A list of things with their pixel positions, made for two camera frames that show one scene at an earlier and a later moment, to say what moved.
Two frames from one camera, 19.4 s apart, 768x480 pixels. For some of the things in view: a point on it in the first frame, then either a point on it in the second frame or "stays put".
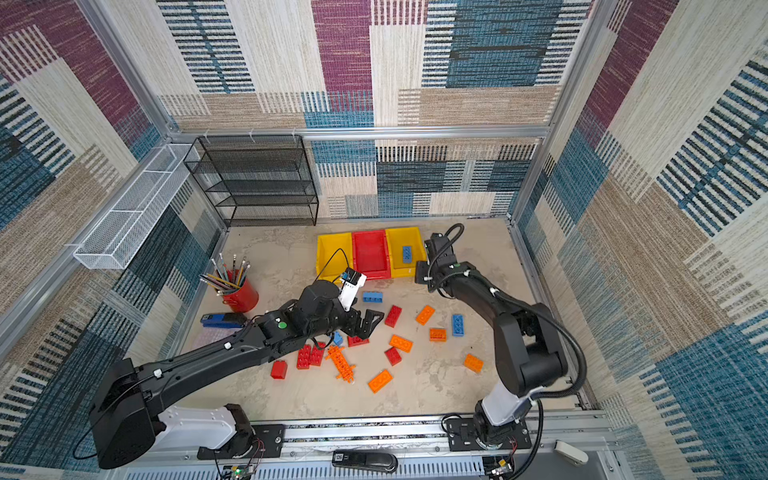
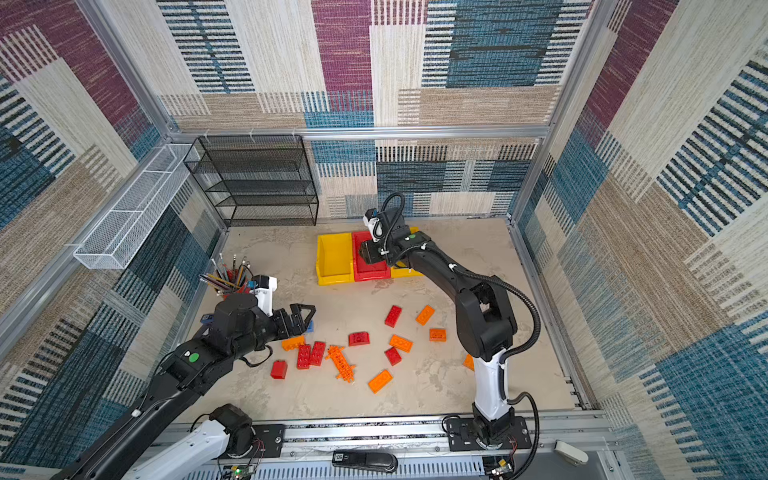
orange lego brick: [437, 335] stays put
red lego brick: [393, 315] stays put
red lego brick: [303, 357] stays put
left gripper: [368, 324] → [280, 317]
